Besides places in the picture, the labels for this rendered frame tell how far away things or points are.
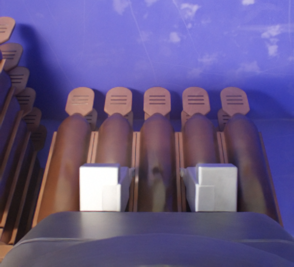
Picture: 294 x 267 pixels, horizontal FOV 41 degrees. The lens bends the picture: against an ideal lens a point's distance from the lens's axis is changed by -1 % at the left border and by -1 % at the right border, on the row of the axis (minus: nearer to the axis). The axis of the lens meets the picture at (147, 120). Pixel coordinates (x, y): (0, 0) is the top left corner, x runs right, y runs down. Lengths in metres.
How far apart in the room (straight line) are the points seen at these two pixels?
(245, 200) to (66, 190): 0.08
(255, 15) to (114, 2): 0.07
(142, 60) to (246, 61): 0.06
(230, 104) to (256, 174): 0.05
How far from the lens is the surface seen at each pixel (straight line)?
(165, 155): 0.18
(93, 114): 0.23
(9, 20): 0.20
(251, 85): 0.24
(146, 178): 0.17
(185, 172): 0.16
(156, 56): 0.22
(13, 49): 0.21
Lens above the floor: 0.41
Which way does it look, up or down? 46 degrees down
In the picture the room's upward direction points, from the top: 1 degrees counter-clockwise
